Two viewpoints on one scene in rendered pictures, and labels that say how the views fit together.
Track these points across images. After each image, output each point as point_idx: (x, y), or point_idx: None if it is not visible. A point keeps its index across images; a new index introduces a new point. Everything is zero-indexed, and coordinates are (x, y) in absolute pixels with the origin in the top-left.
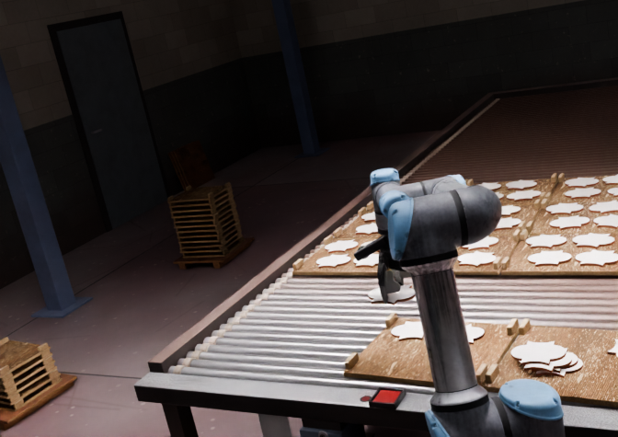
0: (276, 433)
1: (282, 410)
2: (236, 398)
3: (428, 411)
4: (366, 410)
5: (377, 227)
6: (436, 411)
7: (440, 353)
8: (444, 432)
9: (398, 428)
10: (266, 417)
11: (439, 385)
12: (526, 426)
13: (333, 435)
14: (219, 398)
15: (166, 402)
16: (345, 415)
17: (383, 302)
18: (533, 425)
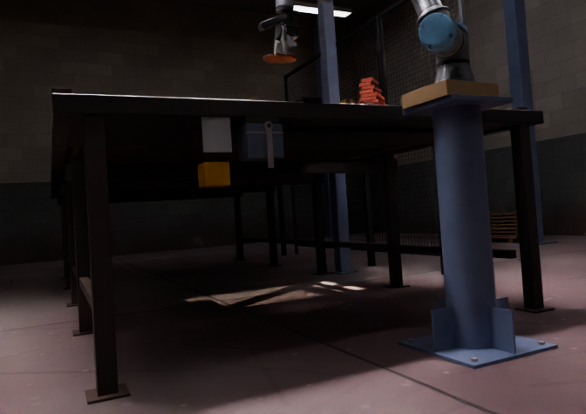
0: (216, 136)
1: (229, 110)
2: (185, 101)
3: (428, 15)
4: (300, 105)
5: (279, 7)
6: (435, 12)
7: None
8: (448, 16)
9: (321, 118)
10: (209, 120)
11: (432, 1)
12: (464, 34)
13: (275, 125)
14: (166, 103)
15: (97, 111)
16: (283, 110)
17: (283, 54)
18: (466, 35)
